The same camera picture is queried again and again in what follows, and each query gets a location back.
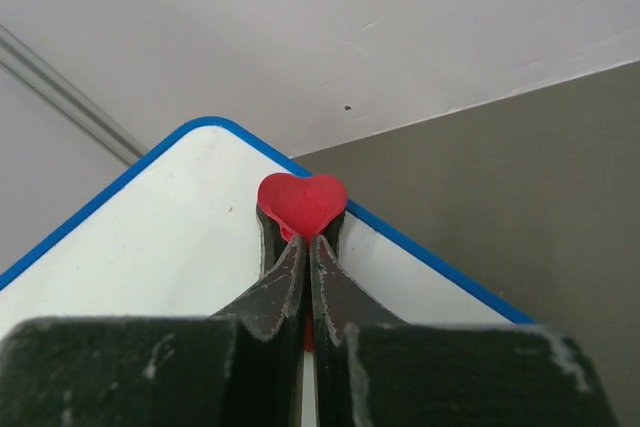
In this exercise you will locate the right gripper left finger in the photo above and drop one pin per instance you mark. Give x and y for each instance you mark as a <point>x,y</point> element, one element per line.
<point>238,367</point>

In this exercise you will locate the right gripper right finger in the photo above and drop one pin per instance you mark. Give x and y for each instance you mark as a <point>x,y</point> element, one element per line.
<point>374,369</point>

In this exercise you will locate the blue framed whiteboard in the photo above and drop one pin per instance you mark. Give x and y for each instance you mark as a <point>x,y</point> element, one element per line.
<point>177,235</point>

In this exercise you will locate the red whiteboard eraser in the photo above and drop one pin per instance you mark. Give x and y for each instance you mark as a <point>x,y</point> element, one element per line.
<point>288,205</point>

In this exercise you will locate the aluminium frame rail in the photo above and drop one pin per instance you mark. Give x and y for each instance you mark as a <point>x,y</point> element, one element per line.
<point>57,92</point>

